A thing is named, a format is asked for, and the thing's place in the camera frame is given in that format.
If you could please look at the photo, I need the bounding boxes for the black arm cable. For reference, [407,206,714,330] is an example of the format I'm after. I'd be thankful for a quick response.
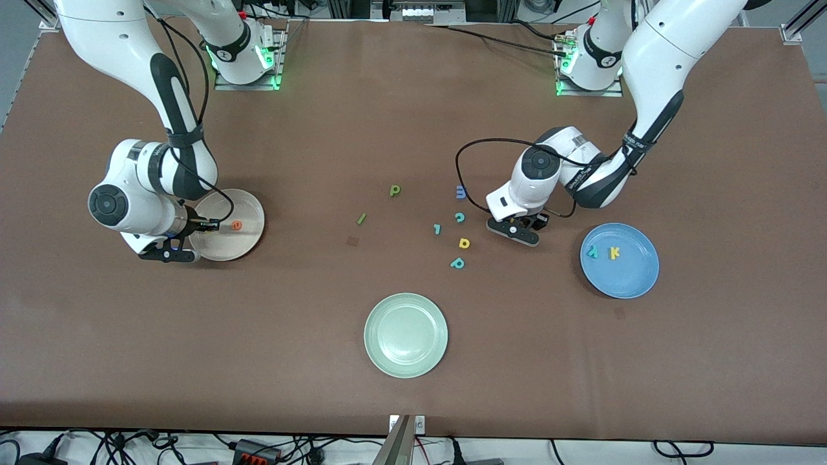
[455,138,642,219]
[143,3,236,227]

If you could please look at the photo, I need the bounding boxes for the beige brown plate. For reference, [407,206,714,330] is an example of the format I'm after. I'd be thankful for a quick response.
[187,189,266,262]

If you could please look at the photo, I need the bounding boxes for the black floor cable bundle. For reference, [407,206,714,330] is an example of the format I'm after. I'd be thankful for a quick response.
[284,436,388,465]

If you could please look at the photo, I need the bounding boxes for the metal camera stand bracket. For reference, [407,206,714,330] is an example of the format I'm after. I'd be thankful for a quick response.
[372,415,415,465]

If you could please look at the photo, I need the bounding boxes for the black floor cable loop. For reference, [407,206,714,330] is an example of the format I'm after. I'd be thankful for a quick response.
[651,440,715,459]

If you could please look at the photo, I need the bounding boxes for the grey control box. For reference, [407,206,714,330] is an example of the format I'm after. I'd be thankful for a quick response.
[370,0,467,24]

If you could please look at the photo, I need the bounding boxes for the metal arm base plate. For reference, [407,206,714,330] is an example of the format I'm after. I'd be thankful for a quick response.
[556,77,625,98]
[213,26,288,92]

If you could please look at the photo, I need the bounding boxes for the black power strip red switches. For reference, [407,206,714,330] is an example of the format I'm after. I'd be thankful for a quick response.
[234,438,283,463]

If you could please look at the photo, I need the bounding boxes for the thick black table cable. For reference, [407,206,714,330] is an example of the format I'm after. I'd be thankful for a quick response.
[428,23,569,57]

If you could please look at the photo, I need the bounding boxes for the blue plate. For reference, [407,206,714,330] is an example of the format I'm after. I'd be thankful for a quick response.
[580,223,660,300]

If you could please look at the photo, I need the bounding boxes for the pale green plate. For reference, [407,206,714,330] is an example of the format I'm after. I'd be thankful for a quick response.
[364,293,448,379]

